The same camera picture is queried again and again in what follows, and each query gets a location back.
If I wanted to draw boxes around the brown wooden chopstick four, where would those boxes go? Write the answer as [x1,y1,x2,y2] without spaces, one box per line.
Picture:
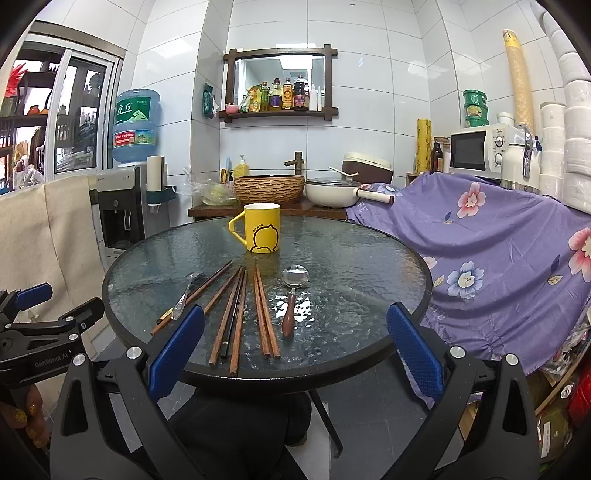
[229,272,247,377]

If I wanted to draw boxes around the brown wooden chopstick three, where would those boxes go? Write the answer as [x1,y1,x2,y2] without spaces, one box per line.
[208,267,245,367]

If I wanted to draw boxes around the brown wooden chopstick two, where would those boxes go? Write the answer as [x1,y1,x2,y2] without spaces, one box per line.
[204,267,242,316]

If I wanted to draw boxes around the brown wooden chopstick five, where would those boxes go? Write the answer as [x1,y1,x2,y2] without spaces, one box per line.
[252,268,270,358]

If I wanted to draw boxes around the brown wooden chopstick one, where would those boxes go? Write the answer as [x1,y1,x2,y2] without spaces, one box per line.
[150,260,232,335]

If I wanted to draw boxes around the brown wooden chopstick six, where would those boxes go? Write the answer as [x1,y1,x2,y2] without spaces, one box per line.
[254,264,280,359]

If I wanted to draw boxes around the wooden handle metal spoon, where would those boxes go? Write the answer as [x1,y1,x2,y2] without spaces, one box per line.
[281,265,310,338]

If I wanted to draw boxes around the yellow duck mug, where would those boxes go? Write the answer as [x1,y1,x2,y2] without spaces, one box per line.
[228,203,280,254]

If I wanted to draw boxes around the black chopstick gold band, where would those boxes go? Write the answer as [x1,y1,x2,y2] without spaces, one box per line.
[156,272,206,326]

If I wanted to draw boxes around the left hand yellow nails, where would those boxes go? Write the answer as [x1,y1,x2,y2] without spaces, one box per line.
[0,384,50,448]

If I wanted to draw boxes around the small metal spoon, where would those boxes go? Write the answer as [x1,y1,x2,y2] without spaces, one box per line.
[171,272,206,321]

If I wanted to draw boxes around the round glass table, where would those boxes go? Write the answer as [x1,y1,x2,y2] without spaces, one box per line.
[102,216,433,392]

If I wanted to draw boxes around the purple floral cloth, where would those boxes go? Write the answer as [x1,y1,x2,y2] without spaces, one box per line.
[344,172,591,409]

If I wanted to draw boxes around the water dispenser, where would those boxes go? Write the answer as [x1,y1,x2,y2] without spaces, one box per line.
[96,163,169,265]

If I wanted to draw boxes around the plastic bag with vegetables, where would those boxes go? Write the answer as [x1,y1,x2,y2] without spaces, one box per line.
[178,171,238,207]

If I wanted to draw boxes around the white paper cup stack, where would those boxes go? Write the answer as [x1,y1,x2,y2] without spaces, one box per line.
[146,155,165,192]

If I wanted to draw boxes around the white pan with lid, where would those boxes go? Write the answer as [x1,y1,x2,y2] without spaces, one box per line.
[305,179,394,208]

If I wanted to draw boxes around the brown white rice cooker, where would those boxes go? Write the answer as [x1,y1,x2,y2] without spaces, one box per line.
[342,152,394,184]

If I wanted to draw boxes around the woven basin sink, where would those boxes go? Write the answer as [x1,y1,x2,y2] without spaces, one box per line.
[233,175,304,205]

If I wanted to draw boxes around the yellow soap dispenser bottle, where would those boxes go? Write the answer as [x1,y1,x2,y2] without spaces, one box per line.
[232,155,249,180]

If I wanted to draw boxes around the brown glass bottle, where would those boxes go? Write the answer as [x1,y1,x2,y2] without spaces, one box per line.
[430,142,444,173]

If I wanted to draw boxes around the blue water jug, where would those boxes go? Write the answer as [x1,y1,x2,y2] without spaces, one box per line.
[112,89,160,164]

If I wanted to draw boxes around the white kettle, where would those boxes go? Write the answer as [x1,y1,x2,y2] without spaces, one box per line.
[501,124,541,194]

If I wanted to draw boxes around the white microwave oven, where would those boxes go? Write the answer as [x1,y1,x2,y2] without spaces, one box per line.
[449,123,525,180]

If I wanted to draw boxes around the bronze faucet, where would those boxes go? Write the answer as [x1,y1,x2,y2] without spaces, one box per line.
[283,151,304,176]

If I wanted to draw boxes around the yellow wrap roll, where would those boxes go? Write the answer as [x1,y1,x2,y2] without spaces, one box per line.
[415,118,432,174]

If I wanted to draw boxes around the green hanging packet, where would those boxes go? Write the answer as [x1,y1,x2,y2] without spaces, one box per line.
[201,83,215,119]

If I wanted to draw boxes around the yellow label oil bottle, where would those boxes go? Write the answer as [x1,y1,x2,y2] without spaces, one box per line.
[281,78,294,110]

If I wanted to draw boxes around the dark soy sauce bottle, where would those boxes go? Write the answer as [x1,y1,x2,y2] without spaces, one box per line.
[293,74,310,111]

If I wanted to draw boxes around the dark wooden wall shelf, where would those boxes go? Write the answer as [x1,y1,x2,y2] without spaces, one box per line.
[218,44,339,124]

